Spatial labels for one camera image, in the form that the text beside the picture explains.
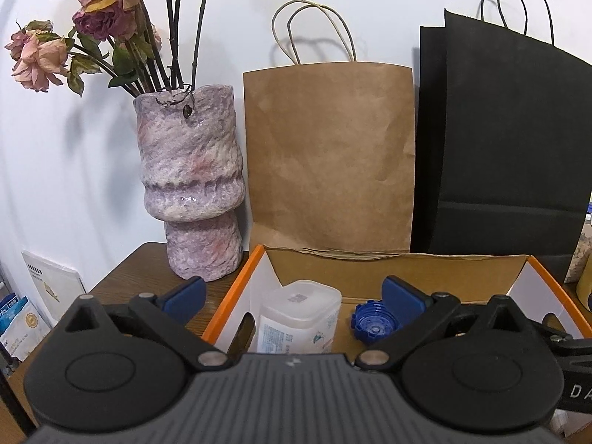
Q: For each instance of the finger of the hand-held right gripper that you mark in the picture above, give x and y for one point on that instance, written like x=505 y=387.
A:
x=562 y=332

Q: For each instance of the brown paper bag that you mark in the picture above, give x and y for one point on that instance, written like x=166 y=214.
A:
x=323 y=157

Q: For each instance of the translucent plastic container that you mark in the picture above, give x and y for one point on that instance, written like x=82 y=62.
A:
x=296 y=319

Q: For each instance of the black paper bag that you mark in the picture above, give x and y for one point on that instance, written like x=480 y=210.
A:
x=499 y=148

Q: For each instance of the red cardboard box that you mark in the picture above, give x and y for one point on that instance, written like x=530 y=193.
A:
x=462 y=277

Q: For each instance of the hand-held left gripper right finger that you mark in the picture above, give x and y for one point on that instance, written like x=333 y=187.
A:
x=402 y=296

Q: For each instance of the blue and white package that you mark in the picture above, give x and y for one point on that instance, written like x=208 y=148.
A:
x=18 y=319

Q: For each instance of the pink textured ceramic vase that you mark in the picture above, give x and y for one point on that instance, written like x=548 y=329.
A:
x=189 y=171

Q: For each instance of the clear container of grains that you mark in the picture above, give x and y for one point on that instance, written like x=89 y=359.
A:
x=583 y=252

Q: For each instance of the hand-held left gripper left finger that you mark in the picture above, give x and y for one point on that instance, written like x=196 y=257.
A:
x=187 y=296

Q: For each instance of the bunch of dried roses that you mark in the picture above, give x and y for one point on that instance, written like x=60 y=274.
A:
x=101 y=14

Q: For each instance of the white box on floor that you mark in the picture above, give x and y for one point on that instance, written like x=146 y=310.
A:
x=51 y=282

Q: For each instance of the blue bottle cap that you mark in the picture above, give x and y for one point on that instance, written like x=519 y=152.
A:
x=370 y=326

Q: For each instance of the yellow bear mug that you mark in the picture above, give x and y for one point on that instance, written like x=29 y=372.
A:
x=585 y=293

